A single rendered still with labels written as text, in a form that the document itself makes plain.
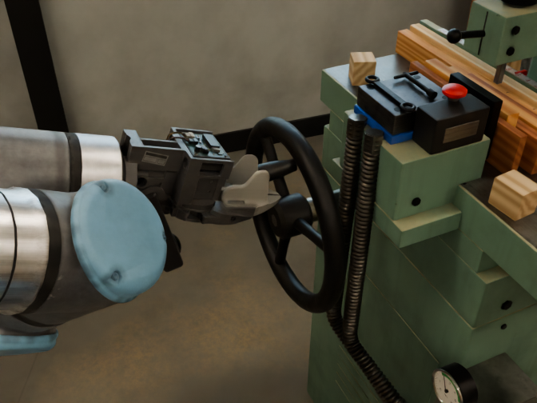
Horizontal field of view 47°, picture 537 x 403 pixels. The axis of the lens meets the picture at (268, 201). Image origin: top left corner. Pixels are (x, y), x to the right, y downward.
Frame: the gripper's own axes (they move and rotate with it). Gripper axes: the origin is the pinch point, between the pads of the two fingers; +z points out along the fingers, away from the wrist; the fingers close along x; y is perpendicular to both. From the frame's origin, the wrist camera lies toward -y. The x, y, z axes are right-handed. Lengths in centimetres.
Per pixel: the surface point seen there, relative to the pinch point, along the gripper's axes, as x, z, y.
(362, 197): -2.3, 12.3, 2.7
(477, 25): 7.5, 28.1, 25.4
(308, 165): 0.0, 3.8, 5.6
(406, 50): 27.4, 36.1, 15.1
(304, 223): 1.5, 8.2, -4.3
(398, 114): -2.7, 11.5, 14.9
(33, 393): 57, -7, -99
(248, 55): 141, 70, -27
